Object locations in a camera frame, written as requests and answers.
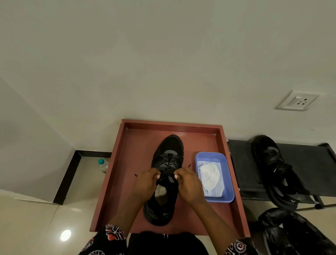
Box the person's left hand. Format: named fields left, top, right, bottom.
left=132, top=168, right=161, bottom=203

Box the person's right hand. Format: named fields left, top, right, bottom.
left=173, top=167, right=207, bottom=207

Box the black shoelace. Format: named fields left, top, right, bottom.
left=134, top=154, right=192, bottom=182

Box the person's right forearm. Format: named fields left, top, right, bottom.
left=190, top=201, right=240, bottom=251

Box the person's left forearm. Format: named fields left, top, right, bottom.
left=109, top=198, right=149, bottom=237

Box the white paper shoe stuffing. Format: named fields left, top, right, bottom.
left=154, top=184, right=169, bottom=199

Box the black sneaker with grey panel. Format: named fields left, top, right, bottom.
left=143, top=135, right=184, bottom=226
left=251, top=135, right=311, bottom=196

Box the white cloth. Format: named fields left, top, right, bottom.
left=197, top=161, right=226, bottom=197

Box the red-brown wooden tray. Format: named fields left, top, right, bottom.
left=89, top=119, right=251, bottom=238

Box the blue plastic tub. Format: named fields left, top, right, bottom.
left=195, top=151, right=235, bottom=203

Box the clear bottle with teal cap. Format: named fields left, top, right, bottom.
left=98, top=158, right=110, bottom=174

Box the black patterned top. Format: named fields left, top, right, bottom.
left=78, top=224, right=261, bottom=255

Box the black sneaker with white mark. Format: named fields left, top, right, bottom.
left=265, top=181, right=302, bottom=211

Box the black plastic bag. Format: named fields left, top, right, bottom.
left=258, top=208, right=336, bottom=255

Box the black metal shoe rack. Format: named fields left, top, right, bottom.
left=227, top=139, right=336, bottom=210

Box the white wall socket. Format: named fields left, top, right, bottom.
left=275, top=89, right=320, bottom=111

